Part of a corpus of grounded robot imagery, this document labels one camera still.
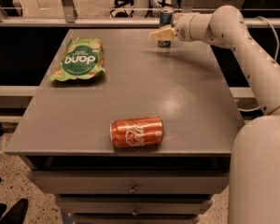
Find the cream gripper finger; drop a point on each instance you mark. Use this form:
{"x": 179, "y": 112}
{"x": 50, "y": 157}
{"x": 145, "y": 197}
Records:
{"x": 166, "y": 33}

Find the metal drawer knob upper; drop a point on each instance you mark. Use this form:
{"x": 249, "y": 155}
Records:
{"x": 132, "y": 189}

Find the metal drawer knob lower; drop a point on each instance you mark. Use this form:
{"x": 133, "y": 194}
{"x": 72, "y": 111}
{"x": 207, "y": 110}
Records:
{"x": 135, "y": 212}

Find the blue silver redbull can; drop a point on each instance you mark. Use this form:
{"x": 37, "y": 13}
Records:
{"x": 165, "y": 19}

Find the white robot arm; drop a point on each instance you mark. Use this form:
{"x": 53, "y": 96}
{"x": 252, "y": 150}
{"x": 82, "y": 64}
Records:
{"x": 254, "y": 182}

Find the orange soda can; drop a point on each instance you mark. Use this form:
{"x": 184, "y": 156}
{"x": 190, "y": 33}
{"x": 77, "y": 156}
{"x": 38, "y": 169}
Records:
{"x": 128, "y": 133}

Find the green dang chips bag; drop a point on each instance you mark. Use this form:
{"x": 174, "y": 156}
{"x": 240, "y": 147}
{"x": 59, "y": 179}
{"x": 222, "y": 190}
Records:
{"x": 82, "y": 59}

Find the metal drawer knob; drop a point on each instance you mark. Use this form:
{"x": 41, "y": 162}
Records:
{"x": 132, "y": 189}
{"x": 135, "y": 212}

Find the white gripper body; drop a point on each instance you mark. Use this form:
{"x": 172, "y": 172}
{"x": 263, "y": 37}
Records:
{"x": 183, "y": 28}

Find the black shoe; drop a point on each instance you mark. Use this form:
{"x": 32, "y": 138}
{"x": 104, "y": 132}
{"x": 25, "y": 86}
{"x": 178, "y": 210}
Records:
{"x": 16, "y": 214}

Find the grey drawer cabinet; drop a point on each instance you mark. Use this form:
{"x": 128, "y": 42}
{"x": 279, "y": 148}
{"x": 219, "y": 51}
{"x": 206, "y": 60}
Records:
{"x": 64, "y": 134}

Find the metal railing bar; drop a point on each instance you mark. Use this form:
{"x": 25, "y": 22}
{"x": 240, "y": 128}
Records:
{"x": 111, "y": 22}

